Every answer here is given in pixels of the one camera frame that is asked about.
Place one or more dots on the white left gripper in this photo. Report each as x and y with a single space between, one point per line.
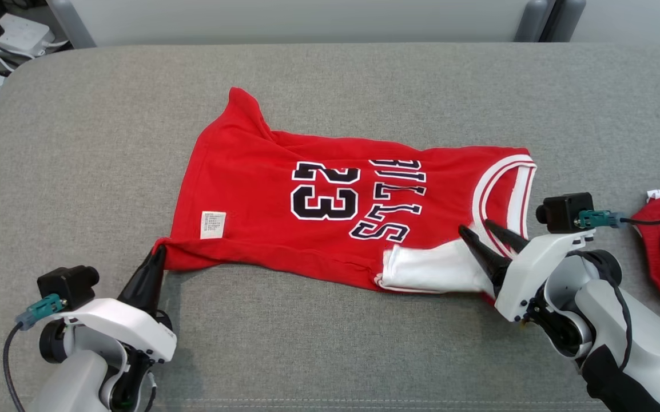
130 326

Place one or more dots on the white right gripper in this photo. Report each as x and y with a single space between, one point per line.
530 269

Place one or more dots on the red Bulls 23 jersey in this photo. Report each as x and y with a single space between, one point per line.
261 189

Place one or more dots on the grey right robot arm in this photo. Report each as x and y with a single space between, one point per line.
639 343

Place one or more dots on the grey fabric sofa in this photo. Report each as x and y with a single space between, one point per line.
364 355

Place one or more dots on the white power strip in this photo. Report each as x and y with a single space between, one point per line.
18 31

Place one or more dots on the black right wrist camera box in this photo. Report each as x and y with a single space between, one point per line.
567 210

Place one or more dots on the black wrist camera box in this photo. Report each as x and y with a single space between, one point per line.
567 210
67 283

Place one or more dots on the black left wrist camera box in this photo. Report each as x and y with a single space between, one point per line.
67 283

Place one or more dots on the grey rounded post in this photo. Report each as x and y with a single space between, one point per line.
72 23
530 20

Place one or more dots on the black upright post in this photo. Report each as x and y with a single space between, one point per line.
552 20

